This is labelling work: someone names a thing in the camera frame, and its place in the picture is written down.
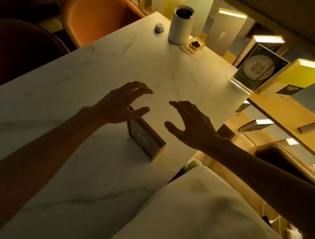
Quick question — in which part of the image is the person's left hand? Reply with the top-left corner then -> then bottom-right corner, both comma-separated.
92,81 -> 154,125

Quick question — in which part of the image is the person's right hand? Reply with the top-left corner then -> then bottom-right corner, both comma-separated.
164,100 -> 222,151

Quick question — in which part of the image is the person's left forearm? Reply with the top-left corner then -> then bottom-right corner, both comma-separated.
0,106 -> 104,228

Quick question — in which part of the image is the person's right forearm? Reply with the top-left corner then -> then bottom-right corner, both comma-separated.
205,137 -> 315,238

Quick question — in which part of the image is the dark framed table sign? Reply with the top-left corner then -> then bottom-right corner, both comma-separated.
127,106 -> 166,161

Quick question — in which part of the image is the clear glass ashtray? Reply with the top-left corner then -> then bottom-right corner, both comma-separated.
186,37 -> 206,54

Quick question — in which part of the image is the white cylindrical container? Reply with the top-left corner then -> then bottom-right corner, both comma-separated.
168,5 -> 195,45

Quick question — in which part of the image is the grey flat book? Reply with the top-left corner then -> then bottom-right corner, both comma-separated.
297,122 -> 315,134
235,100 -> 251,113
267,138 -> 300,147
238,119 -> 274,132

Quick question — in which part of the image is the orange chair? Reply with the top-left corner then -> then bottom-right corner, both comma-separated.
61,0 -> 147,49

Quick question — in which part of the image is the white tall book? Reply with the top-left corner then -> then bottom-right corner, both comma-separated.
205,8 -> 248,57

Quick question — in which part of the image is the red spine book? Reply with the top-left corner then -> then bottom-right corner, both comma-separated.
232,35 -> 285,69

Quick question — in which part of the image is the clear acrylic sign holder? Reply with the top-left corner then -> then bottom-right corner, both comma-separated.
230,44 -> 290,95

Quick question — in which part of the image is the wooden bookshelf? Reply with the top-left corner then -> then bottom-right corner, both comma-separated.
223,0 -> 315,157

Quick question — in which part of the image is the dark brown chair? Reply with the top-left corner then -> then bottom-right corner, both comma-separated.
0,18 -> 70,86

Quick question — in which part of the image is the yellow cover book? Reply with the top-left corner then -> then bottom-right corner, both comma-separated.
258,58 -> 315,97

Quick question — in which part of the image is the white cable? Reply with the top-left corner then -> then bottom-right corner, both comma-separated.
260,201 -> 304,239

